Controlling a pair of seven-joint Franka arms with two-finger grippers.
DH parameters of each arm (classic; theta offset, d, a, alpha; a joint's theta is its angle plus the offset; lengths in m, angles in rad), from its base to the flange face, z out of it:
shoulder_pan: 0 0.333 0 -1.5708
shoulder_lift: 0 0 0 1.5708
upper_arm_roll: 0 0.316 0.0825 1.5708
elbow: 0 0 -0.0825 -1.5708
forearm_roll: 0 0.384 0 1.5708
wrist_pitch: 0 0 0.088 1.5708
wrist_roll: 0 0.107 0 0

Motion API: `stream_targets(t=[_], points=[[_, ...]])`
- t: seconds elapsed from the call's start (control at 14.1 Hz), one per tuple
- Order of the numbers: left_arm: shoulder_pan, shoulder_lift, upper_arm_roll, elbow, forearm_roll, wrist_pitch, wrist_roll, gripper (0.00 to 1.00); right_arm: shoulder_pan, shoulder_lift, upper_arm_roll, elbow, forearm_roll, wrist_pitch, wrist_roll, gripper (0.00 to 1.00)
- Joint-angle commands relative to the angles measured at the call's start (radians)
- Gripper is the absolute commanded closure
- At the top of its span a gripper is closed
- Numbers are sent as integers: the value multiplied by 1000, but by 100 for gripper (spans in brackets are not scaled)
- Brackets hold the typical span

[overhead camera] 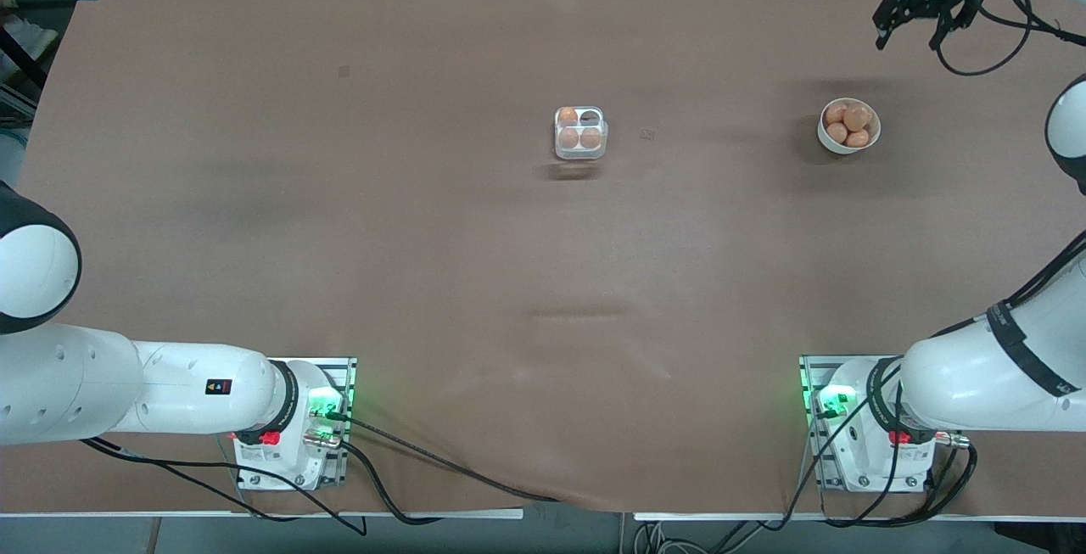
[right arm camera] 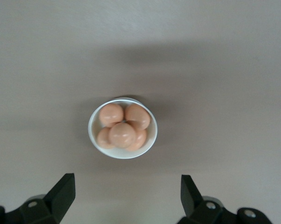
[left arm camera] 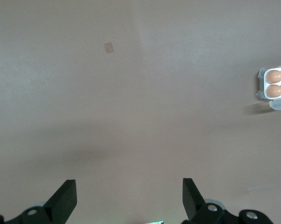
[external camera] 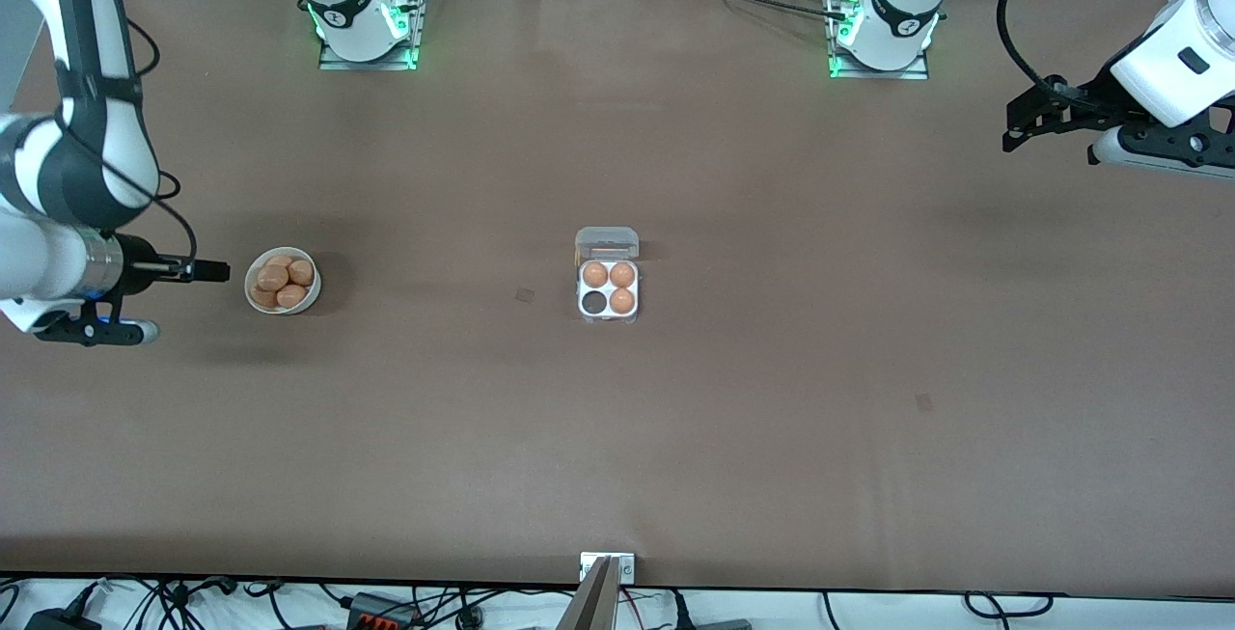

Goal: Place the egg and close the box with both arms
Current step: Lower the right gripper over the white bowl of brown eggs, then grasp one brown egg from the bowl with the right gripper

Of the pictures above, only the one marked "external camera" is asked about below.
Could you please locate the aluminium camera mount profile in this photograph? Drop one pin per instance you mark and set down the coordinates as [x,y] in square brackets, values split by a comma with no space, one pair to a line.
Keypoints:
[593,606]

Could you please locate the black box orange connectors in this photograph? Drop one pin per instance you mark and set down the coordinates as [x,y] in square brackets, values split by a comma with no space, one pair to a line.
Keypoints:
[371,606]

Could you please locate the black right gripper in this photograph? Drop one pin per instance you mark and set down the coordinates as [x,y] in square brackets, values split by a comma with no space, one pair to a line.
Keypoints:
[142,260]

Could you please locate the small metal bracket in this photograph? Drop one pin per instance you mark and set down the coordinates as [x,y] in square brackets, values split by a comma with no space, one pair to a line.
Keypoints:
[627,567]

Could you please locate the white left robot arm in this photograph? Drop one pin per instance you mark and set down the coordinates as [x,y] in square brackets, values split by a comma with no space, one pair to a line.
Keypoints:
[1172,61]

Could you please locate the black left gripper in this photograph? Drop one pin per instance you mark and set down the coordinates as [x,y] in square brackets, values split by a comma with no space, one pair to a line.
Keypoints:
[1079,106]

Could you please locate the white ceramic bowl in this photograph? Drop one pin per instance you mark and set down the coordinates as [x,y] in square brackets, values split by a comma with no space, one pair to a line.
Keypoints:
[313,294]

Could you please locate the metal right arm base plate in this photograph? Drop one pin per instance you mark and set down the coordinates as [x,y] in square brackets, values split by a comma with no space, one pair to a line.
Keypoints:
[333,62]

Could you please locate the black power adapter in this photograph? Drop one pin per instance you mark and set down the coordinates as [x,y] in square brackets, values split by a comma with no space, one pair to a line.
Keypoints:
[58,622]

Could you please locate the clear plastic egg box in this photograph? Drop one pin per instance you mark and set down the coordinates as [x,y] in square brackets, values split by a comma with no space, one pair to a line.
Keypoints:
[608,242]

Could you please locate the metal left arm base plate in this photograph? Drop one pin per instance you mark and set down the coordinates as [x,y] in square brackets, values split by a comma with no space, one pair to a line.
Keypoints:
[907,73]

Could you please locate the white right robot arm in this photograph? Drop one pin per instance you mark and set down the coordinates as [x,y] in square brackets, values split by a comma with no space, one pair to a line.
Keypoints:
[29,263]

